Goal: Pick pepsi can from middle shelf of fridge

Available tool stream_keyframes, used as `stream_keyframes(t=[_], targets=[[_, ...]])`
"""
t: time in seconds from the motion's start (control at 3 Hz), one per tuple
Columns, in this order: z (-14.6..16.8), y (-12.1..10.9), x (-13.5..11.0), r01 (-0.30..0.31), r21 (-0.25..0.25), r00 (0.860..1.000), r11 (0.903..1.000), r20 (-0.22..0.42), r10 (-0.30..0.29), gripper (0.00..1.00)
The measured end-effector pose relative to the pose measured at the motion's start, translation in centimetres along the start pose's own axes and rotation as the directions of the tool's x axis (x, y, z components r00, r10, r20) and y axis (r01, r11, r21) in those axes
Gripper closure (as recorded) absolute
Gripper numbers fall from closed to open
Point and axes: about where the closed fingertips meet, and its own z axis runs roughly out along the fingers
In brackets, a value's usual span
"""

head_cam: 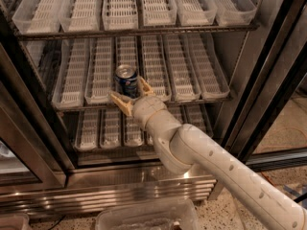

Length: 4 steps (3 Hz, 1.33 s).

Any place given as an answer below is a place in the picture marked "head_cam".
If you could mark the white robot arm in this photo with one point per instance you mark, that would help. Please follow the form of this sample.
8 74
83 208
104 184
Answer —
180 146

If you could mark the clear plastic bin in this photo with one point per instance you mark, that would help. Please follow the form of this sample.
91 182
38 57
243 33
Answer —
160 214

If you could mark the clear shelf tray bottom rightmost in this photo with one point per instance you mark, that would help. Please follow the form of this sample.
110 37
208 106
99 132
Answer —
196 115

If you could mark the clear shelf tray top leftmost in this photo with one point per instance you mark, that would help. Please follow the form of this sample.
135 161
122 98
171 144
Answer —
37 16

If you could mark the clear shelf tray middle leftmost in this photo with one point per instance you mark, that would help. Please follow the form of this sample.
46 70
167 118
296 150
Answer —
69 89

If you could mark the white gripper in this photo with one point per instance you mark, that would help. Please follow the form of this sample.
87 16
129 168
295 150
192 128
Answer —
148 107

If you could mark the blue pepsi can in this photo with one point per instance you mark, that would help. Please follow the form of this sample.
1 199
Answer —
126 77

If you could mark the clear shelf tray middle rightmost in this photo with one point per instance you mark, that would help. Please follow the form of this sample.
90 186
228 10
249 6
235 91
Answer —
207 67

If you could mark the fridge glass door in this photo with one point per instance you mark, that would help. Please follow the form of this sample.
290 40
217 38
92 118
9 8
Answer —
271 66

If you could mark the clear shelf tray top rightmost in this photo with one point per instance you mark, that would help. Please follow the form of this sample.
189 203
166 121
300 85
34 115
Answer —
234 12

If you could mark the black stand leg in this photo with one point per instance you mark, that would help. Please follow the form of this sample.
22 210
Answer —
300 198

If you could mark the small clear container corner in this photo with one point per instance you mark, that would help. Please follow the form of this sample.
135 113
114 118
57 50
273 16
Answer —
15 222

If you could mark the clear shelf tray bottom leftmost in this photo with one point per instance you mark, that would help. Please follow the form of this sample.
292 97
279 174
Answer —
87 131

